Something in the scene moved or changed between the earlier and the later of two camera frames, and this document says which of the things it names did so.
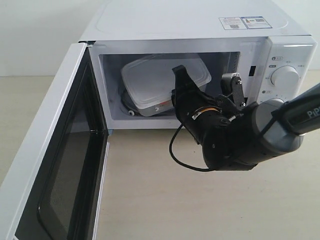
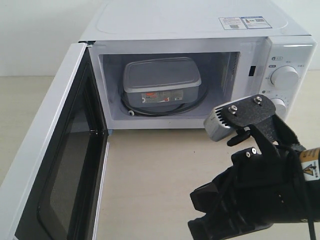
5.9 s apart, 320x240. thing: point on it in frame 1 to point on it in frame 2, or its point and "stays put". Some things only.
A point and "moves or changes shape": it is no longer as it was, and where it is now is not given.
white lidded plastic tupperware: [148, 80] moves or changes shape
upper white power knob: [285, 78] stays put
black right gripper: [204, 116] to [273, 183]
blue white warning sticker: [248, 22] stays put
